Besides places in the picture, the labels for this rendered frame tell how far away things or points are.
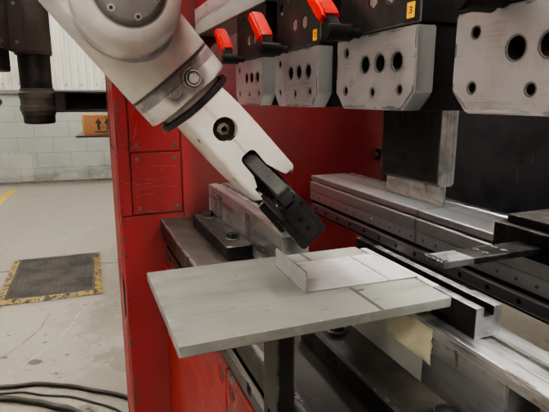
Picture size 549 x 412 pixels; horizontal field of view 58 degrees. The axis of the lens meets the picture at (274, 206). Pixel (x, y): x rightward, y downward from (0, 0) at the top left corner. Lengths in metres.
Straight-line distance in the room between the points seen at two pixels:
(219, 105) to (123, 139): 0.89
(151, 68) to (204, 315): 0.21
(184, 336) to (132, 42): 0.23
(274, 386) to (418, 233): 0.50
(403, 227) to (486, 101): 0.60
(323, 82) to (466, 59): 0.27
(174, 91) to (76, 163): 7.31
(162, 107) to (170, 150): 0.90
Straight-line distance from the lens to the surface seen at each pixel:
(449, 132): 0.52
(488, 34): 0.43
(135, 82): 0.43
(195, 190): 1.34
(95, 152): 7.68
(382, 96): 0.53
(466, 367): 0.50
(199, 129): 0.42
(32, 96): 1.84
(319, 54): 0.66
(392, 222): 1.02
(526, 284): 0.79
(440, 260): 0.60
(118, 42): 0.36
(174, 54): 0.42
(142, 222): 1.34
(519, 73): 0.40
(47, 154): 7.75
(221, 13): 1.10
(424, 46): 0.50
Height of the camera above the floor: 1.19
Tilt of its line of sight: 12 degrees down
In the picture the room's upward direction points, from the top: straight up
